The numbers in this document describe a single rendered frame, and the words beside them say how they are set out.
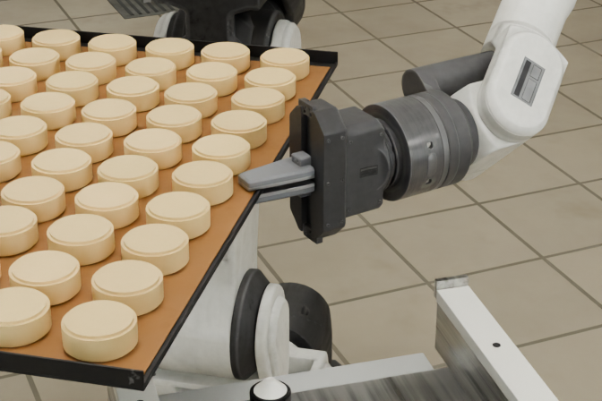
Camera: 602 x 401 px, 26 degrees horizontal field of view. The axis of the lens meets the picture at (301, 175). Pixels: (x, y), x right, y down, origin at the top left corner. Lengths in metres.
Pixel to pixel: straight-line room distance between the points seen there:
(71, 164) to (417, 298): 1.85
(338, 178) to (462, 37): 3.36
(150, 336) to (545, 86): 0.48
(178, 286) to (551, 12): 0.51
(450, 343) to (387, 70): 3.03
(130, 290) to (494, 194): 2.50
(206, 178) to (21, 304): 0.23
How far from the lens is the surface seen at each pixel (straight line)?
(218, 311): 1.63
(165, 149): 1.12
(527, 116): 1.17
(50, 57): 1.34
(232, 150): 1.11
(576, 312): 2.88
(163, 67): 1.29
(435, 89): 1.18
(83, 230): 0.99
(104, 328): 0.87
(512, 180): 3.43
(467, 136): 1.15
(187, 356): 1.66
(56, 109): 1.21
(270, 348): 1.66
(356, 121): 1.11
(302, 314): 2.15
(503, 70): 1.18
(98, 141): 1.14
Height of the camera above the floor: 1.48
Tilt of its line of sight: 26 degrees down
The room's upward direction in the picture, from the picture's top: straight up
